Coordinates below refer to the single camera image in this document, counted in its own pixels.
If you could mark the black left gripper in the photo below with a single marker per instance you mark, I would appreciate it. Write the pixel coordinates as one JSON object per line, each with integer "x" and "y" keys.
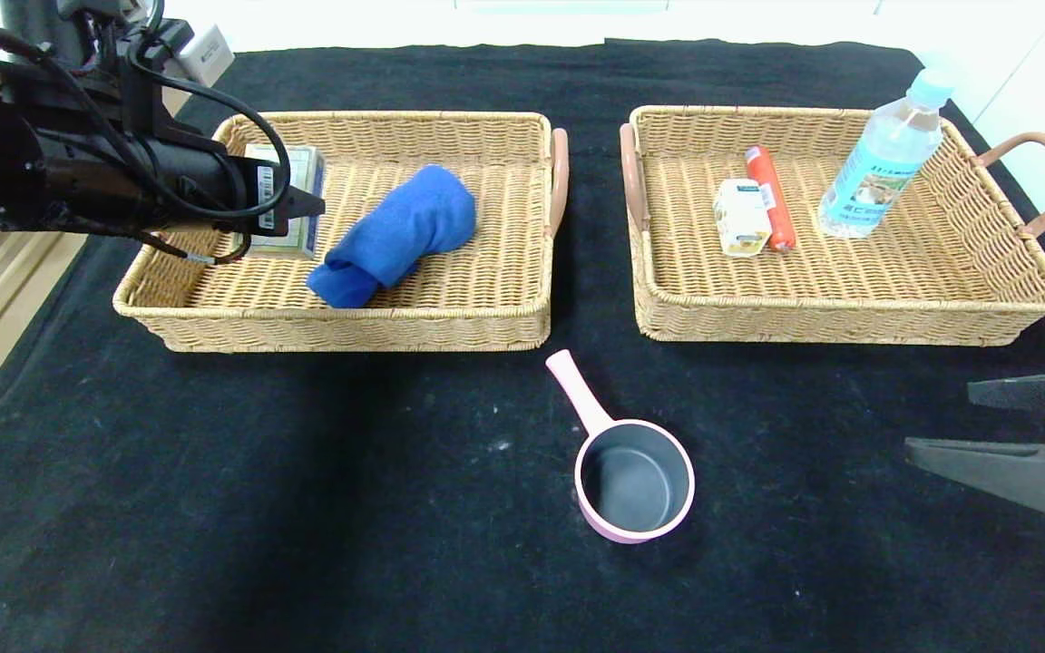
{"x": 268, "y": 198}

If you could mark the playing card box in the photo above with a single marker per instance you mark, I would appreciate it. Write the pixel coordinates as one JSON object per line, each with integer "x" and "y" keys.
{"x": 305, "y": 168}

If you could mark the blue towel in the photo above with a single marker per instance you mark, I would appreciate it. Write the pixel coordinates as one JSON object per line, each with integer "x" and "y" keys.
{"x": 405, "y": 227}

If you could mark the clear bottle with blue cap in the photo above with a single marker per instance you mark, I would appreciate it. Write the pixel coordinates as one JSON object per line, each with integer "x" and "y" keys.
{"x": 885, "y": 154}

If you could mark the orange packaged sausage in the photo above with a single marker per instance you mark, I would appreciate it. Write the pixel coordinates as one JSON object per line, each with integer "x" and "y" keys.
{"x": 772, "y": 195}

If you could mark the white box with green label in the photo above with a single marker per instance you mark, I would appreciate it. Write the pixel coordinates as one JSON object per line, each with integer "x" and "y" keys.
{"x": 740, "y": 218}

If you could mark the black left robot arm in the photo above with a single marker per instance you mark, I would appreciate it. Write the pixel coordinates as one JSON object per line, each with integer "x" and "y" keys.
{"x": 51, "y": 172}

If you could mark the black table cloth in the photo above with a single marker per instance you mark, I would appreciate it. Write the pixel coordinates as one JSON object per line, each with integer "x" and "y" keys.
{"x": 305, "y": 453}

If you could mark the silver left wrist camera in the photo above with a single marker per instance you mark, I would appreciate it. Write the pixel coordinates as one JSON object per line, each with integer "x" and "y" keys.
{"x": 207, "y": 56}

